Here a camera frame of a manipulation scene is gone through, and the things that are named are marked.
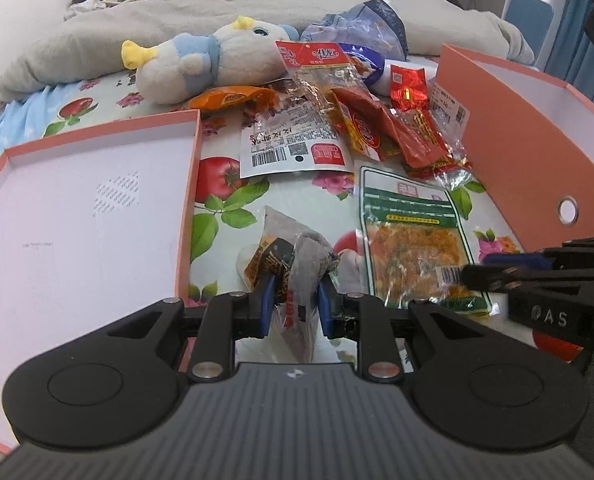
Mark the white barcode meat snack packet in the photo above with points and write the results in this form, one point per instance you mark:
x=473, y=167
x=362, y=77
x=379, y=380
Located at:
x=290, y=135

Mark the grey pastry snack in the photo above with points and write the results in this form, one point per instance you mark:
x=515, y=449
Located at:
x=299, y=257

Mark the red top clear tofu packet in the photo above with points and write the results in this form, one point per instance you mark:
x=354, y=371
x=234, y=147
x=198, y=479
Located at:
x=317, y=68

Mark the grey duvet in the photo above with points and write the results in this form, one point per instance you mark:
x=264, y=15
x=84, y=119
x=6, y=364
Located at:
x=88, y=46

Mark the orange box lid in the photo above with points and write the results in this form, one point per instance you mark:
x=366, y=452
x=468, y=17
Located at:
x=94, y=224

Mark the blue curtain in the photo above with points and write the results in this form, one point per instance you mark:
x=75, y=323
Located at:
x=572, y=55

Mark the long red snack packet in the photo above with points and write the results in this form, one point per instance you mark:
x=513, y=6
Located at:
x=371, y=129

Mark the translucent blue tissue bag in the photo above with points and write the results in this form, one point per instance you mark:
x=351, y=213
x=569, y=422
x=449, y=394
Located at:
x=373, y=24

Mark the white blue plush duck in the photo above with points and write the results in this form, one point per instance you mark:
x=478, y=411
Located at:
x=242, y=53

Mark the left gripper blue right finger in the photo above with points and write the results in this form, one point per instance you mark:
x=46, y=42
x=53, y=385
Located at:
x=330, y=308

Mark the red foil tea packet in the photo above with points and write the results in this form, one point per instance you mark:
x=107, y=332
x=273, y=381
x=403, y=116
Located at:
x=408, y=88

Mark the blue white snack bag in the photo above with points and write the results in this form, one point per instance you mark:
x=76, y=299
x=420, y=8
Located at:
x=370, y=65

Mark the green pickled vegetable packet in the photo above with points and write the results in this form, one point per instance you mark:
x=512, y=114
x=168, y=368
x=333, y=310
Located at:
x=414, y=243

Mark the floral bed sheet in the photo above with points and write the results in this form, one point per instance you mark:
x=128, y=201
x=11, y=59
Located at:
x=228, y=213

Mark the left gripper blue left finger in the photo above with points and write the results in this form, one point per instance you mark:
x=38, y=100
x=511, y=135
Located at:
x=262, y=304

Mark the brown strips snack packet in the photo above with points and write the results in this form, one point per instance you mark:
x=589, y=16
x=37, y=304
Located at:
x=452, y=169

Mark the orange open storage box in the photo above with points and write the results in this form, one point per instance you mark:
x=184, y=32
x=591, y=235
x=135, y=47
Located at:
x=530, y=139

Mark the orange snack packet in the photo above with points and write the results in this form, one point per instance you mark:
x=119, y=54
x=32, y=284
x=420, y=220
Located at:
x=221, y=98

